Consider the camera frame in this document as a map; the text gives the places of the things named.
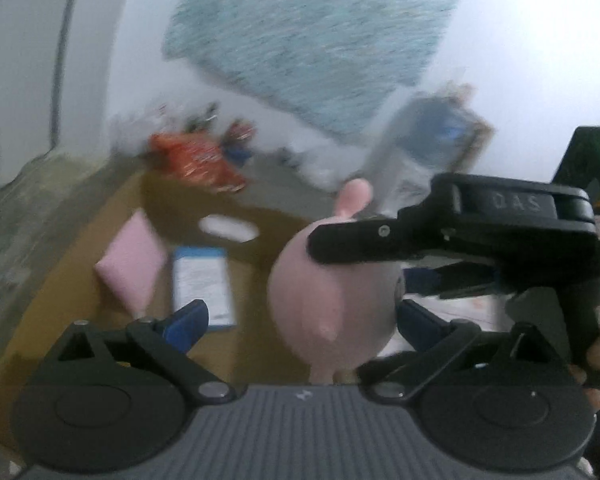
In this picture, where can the red jar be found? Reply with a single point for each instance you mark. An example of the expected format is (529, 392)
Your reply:
(240, 132)

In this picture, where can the pink plush toy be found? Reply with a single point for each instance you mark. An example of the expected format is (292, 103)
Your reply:
(330, 305)

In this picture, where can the blue and white box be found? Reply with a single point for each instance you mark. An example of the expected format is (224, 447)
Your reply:
(200, 280)

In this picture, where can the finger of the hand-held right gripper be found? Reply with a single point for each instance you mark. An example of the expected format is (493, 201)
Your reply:
(355, 242)
(450, 280)

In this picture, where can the teal patterned wall cloth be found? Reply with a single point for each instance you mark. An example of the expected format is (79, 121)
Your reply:
(310, 40)

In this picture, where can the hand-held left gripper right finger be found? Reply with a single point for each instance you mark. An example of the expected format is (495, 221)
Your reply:
(420, 327)

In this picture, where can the brown cardboard box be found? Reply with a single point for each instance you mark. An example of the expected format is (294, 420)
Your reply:
(260, 280)

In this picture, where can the grey wall pipe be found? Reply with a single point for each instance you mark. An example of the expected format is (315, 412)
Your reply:
(62, 60)

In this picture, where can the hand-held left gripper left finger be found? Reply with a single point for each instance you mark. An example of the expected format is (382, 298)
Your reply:
(190, 320)

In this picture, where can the pink sponge cloth pack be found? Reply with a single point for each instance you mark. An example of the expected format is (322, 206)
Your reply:
(132, 265)

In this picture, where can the white water dispenser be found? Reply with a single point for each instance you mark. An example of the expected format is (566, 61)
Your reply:
(420, 150)

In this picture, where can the red snack bag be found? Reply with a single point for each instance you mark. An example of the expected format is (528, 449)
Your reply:
(195, 160)

